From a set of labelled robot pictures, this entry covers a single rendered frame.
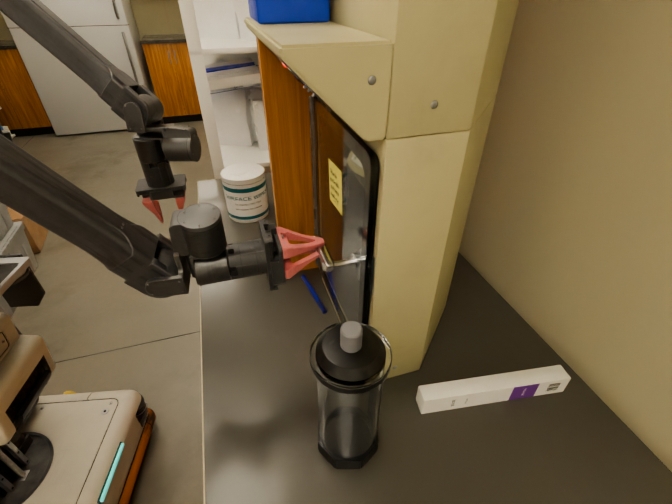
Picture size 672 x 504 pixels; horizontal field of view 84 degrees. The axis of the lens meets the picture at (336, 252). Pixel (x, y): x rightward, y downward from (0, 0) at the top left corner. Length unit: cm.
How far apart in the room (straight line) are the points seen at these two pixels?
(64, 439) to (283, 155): 128
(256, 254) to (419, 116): 30
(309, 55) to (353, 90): 6
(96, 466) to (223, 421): 91
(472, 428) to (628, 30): 67
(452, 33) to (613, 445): 68
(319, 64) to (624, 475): 73
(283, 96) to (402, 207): 38
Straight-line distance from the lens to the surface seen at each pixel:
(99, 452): 162
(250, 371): 78
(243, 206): 117
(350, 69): 41
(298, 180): 85
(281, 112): 79
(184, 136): 85
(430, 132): 47
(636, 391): 87
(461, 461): 71
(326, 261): 57
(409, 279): 59
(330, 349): 49
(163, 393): 202
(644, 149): 75
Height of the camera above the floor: 156
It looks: 36 degrees down
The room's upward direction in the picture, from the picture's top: straight up
